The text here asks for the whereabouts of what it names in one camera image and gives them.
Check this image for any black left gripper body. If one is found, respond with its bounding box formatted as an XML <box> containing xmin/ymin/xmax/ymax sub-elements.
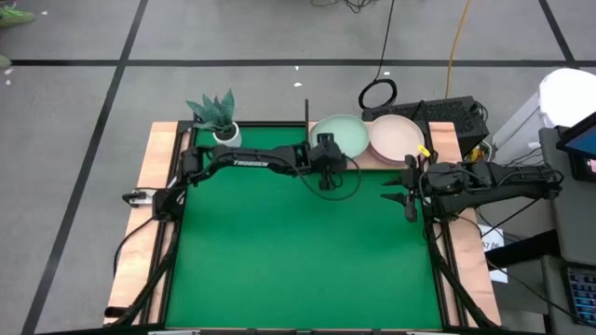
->
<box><xmin>309</xmin><ymin>143</ymin><xmax>349</xmax><ymax>177</ymax></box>

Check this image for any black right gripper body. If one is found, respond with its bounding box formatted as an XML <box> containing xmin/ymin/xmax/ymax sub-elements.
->
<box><xmin>403</xmin><ymin>155</ymin><xmax>462</xmax><ymax>222</ymax></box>

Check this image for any mint green plate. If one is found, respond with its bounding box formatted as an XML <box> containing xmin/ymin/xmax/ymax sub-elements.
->
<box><xmin>308</xmin><ymin>114</ymin><xmax>371</xmax><ymax>160</ymax></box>

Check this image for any beige plate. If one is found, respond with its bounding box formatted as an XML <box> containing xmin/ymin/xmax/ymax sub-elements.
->
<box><xmin>368</xmin><ymin>114</ymin><xmax>427</xmax><ymax>166</ymax></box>

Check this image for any white paper sheet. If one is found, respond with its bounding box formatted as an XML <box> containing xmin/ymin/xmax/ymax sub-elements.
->
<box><xmin>478</xmin><ymin>222</ymin><xmax>509</xmax><ymax>285</ymax></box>

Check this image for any white plant pot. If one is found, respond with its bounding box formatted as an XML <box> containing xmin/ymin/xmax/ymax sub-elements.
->
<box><xmin>212</xmin><ymin>121</ymin><xmax>243</xmax><ymax>149</ymax></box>

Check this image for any black desk crossbar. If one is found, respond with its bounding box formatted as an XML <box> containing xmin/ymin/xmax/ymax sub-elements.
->
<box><xmin>483</xmin><ymin>230</ymin><xmax>560</xmax><ymax>271</ymax></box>

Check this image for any green snake plant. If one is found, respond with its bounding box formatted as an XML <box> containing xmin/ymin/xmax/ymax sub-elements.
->
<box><xmin>184</xmin><ymin>87</ymin><xmax>237</xmax><ymax>134</ymax></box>

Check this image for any grey operator desk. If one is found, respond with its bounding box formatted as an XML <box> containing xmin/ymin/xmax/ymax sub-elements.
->
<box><xmin>539</xmin><ymin>125</ymin><xmax>596</xmax><ymax>335</ymax></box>

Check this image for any black touchscreen monitor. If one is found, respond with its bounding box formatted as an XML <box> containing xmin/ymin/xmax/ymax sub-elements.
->
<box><xmin>556</xmin><ymin>111</ymin><xmax>596</xmax><ymax>183</ymax></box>

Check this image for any white lidded bin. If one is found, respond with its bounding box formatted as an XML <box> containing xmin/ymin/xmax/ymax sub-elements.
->
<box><xmin>492</xmin><ymin>67</ymin><xmax>596</xmax><ymax>151</ymax></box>

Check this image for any black silver table clamp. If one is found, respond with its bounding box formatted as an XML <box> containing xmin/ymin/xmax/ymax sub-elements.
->
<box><xmin>121</xmin><ymin>188</ymin><xmax>156</xmax><ymax>208</ymax></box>

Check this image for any backlit keyboard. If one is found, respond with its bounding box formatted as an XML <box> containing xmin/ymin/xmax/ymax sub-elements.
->
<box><xmin>564</xmin><ymin>264</ymin><xmax>596</xmax><ymax>328</ymax></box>

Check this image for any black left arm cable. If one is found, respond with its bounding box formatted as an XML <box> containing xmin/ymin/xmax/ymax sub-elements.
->
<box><xmin>297</xmin><ymin>155</ymin><xmax>362</xmax><ymax>202</ymax></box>

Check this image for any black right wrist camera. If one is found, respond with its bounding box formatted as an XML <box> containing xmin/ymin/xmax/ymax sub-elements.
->
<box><xmin>426</xmin><ymin>170</ymin><xmax>455</xmax><ymax>193</ymax></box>

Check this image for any black hanging cable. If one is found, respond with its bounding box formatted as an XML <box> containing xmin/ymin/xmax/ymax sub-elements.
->
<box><xmin>357</xmin><ymin>0</ymin><xmax>399</xmax><ymax>112</ymax></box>

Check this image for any yellow hanging cable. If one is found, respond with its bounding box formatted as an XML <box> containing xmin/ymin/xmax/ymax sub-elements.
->
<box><xmin>445</xmin><ymin>0</ymin><xmax>472</xmax><ymax>100</ymax></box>

